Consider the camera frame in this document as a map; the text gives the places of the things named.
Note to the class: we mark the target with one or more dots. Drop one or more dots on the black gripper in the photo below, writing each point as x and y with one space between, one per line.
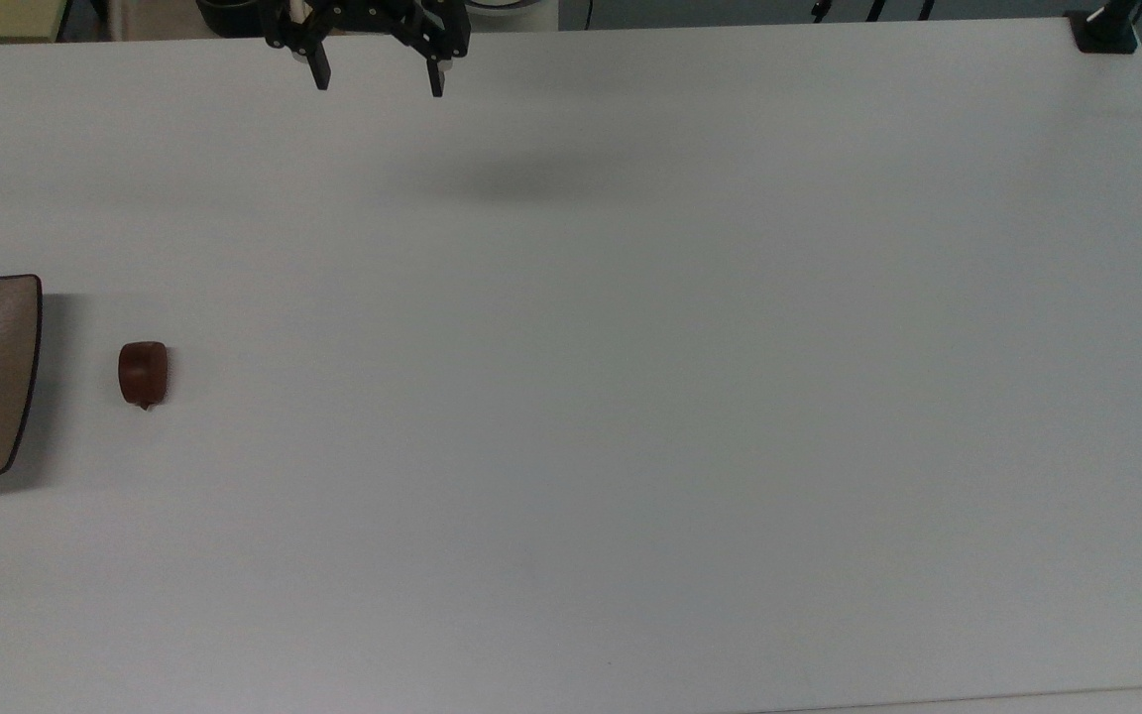
373 14

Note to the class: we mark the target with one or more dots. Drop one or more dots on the small round red-brown food item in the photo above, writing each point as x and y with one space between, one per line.
143 372

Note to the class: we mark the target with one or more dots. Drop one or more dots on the black round object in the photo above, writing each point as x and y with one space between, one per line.
229 15

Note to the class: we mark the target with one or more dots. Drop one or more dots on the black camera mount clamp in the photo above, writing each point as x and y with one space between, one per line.
1104 35

